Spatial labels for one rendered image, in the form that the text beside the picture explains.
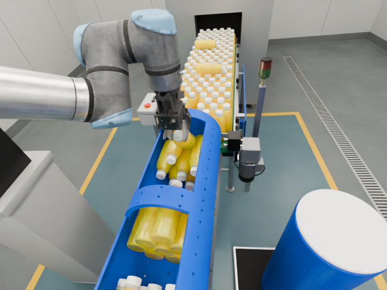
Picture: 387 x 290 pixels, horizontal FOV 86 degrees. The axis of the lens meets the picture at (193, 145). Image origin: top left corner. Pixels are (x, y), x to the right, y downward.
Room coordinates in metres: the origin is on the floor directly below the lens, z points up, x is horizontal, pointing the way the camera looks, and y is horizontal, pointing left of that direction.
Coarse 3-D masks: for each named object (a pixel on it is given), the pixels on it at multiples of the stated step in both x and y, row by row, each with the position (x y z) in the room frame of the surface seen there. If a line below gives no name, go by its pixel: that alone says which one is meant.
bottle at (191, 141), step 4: (188, 136) 0.55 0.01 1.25; (192, 136) 0.59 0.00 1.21; (188, 140) 0.54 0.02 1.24; (192, 140) 0.58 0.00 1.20; (176, 144) 0.55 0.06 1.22; (180, 144) 0.53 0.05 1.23; (184, 144) 0.54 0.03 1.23; (188, 144) 0.55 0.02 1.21; (192, 144) 0.59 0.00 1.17; (188, 148) 0.60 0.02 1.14
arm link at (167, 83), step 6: (174, 72) 0.48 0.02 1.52; (180, 72) 0.50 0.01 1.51; (150, 78) 0.48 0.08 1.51; (156, 78) 0.47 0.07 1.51; (162, 78) 0.47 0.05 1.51; (168, 78) 0.47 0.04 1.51; (174, 78) 0.48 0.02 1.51; (180, 78) 0.49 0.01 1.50; (150, 84) 0.49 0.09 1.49; (156, 84) 0.47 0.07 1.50; (162, 84) 0.47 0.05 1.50; (168, 84) 0.47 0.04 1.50; (174, 84) 0.48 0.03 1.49; (180, 84) 0.49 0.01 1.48; (156, 90) 0.48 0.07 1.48; (162, 90) 0.47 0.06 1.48; (168, 90) 0.47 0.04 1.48
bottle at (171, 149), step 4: (172, 132) 0.72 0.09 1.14; (168, 144) 0.64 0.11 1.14; (172, 144) 0.63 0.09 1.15; (168, 148) 0.62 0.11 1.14; (172, 148) 0.61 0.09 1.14; (176, 148) 0.61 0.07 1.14; (180, 148) 0.62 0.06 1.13; (168, 152) 0.60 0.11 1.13; (172, 152) 0.60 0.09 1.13; (176, 152) 0.60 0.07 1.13; (180, 152) 0.61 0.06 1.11; (176, 156) 0.59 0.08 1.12
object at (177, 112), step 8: (160, 96) 0.47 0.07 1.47; (168, 96) 0.46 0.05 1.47; (160, 104) 0.48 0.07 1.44; (168, 104) 0.49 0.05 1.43; (176, 104) 0.51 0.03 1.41; (184, 104) 0.53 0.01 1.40; (160, 112) 0.47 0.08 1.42; (168, 112) 0.47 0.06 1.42; (176, 112) 0.48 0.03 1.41; (184, 112) 0.51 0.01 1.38; (160, 120) 0.47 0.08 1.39; (168, 120) 0.46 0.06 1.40; (176, 120) 0.46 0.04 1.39; (168, 128) 0.46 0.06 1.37; (176, 128) 0.46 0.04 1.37
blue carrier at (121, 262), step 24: (192, 120) 0.75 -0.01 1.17; (216, 144) 0.59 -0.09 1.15; (216, 168) 0.49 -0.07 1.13; (144, 192) 0.36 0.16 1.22; (168, 192) 0.34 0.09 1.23; (192, 192) 0.35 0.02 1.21; (216, 192) 0.42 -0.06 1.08; (192, 216) 0.28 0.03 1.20; (120, 240) 0.28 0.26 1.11; (192, 240) 0.22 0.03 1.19; (120, 264) 0.23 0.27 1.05; (144, 264) 0.24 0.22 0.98; (168, 264) 0.24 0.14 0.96; (192, 264) 0.16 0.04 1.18; (96, 288) 0.15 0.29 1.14; (192, 288) 0.12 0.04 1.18
